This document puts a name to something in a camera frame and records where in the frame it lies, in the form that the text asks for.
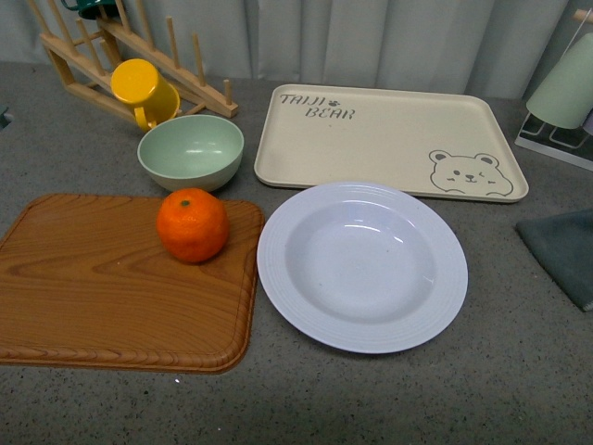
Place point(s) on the yellow mug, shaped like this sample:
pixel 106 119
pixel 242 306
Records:
pixel 138 85

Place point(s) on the purple cup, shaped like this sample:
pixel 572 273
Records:
pixel 588 123

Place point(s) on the lavender ridged deep plate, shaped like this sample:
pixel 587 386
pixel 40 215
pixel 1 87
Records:
pixel 362 267

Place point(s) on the light green bowl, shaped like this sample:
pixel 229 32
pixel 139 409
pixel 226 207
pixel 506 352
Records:
pixel 201 151

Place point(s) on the light green cup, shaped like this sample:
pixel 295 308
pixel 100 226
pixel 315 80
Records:
pixel 564 97

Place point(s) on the wooden dish drying rack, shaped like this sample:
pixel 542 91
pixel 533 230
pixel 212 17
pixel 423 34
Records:
pixel 85 64

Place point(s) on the grey folded cloth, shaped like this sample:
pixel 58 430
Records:
pixel 562 244

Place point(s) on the beige bear serving tray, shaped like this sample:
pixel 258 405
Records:
pixel 425 144

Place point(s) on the white wire cup rack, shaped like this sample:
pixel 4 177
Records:
pixel 573 146

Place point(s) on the dark green mug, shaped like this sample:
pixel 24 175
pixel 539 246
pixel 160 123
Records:
pixel 91 9

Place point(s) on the brown wooden cutting board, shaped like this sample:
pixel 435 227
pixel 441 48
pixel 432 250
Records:
pixel 85 282

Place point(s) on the orange mandarin fruit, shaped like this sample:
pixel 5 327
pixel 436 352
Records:
pixel 192 225

